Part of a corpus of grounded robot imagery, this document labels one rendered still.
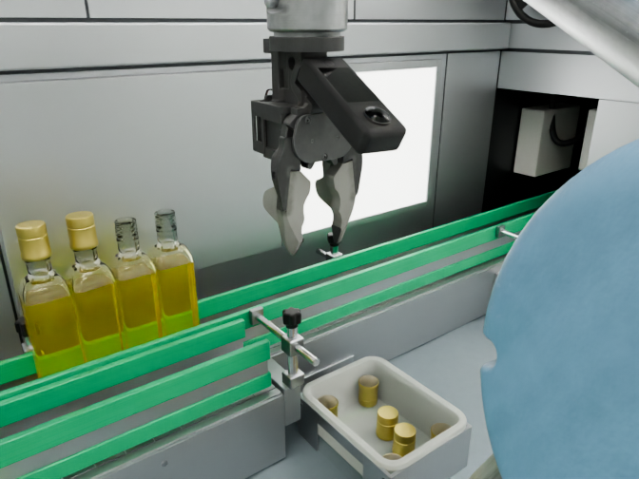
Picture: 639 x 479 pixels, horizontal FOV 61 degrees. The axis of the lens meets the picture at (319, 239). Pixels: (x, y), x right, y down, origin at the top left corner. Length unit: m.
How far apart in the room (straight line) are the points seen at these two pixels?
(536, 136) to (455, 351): 0.67
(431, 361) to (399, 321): 0.11
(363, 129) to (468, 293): 0.85
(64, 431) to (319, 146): 0.45
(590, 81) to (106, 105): 1.00
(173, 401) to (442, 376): 0.56
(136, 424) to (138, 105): 0.46
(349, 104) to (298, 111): 0.06
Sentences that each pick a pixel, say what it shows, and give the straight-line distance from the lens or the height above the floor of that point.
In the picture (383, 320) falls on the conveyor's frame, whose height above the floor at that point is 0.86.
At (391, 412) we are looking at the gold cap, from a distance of 0.92.
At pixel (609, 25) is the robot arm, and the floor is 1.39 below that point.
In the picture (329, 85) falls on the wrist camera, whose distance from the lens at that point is 0.49.
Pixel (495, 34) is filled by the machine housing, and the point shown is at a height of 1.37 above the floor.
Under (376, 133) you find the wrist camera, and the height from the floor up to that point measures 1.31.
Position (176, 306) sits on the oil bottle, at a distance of 0.84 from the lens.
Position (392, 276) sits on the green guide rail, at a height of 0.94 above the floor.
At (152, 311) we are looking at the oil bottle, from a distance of 0.82.
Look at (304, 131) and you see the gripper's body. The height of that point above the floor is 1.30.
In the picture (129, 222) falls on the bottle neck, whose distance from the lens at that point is 0.78.
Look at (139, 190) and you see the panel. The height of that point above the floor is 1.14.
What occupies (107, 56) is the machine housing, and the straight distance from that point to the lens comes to 0.89.
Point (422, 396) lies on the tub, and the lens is 0.93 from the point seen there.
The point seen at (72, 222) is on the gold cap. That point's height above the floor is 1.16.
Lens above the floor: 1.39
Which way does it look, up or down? 22 degrees down
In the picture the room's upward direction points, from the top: straight up
